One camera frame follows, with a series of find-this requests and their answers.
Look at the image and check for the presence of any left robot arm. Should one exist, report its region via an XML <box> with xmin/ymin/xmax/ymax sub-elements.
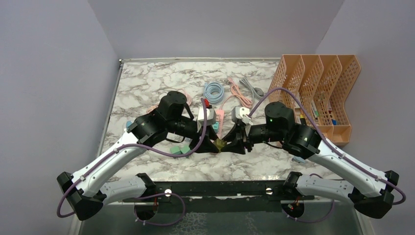
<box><xmin>56</xmin><ymin>91</ymin><xmax>219</xmax><ymax>221</ymax></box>

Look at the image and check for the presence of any orange plastic file rack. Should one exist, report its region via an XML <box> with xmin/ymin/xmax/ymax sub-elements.
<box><xmin>269</xmin><ymin>54</ymin><xmax>361</xmax><ymax>146</ymax></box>

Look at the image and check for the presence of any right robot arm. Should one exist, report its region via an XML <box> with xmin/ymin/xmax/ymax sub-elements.
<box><xmin>222</xmin><ymin>102</ymin><xmax>399</xmax><ymax>219</ymax></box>

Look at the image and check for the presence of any green plug adapter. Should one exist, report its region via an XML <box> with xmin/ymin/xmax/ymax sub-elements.
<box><xmin>170</xmin><ymin>146</ymin><xmax>182</xmax><ymax>155</ymax></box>
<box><xmin>180</xmin><ymin>145</ymin><xmax>191</xmax><ymax>154</ymax></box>

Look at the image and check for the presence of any pink coiled cable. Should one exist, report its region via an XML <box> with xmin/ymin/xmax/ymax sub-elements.
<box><xmin>181</xmin><ymin>90</ymin><xmax>193</xmax><ymax>107</ymax></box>

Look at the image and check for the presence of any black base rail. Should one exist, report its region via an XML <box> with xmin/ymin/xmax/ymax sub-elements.
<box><xmin>123</xmin><ymin>180</ymin><xmax>314</xmax><ymax>213</ymax></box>

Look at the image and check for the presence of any grey bundled cable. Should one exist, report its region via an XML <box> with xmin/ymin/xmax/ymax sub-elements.
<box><xmin>239</xmin><ymin>77</ymin><xmax>267</xmax><ymax>101</ymax></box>

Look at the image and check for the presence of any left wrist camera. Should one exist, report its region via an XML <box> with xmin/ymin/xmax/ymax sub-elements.
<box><xmin>196</xmin><ymin>103</ymin><xmax>216</xmax><ymax>132</ymax></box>

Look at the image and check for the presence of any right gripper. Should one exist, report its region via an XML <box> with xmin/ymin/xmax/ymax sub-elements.
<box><xmin>221</xmin><ymin>123</ymin><xmax>285</xmax><ymax>154</ymax></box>

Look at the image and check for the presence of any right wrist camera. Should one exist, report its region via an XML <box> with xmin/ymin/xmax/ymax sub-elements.
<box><xmin>231</xmin><ymin>106</ymin><xmax>253</xmax><ymax>125</ymax></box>

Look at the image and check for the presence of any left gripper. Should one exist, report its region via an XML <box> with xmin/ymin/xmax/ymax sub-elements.
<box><xmin>167</xmin><ymin>117</ymin><xmax>220</xmax><ymax>152</ymax></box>

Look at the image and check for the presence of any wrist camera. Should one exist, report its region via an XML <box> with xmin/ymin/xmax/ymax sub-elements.
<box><xmin>196</xmin><ymin>103</ymin><xmax>216</xmax><ymax>132</ymax></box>
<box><xmin>231</xmin><ymin>106</ymin><xmax>253</xmax><ymax>125</ymax></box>

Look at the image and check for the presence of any pink power strip cable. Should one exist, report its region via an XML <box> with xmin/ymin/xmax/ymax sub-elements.
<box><xmin>220</xmin><ymin>77</ymin><xmax>254</xmax><ymax>111</ymax></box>

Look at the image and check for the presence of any pink long power strip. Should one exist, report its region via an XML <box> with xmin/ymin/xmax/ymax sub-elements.
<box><xmin>215</xmin><ymin>109</ymin><xmax>224</xmax><ymax>139</ymax></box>

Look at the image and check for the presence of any blue coiled power cable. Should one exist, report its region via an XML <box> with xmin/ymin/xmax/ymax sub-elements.
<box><xmin>203</xmin><ymin>81</ymin><xmax>225</xmax><ymax>104</ymax></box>

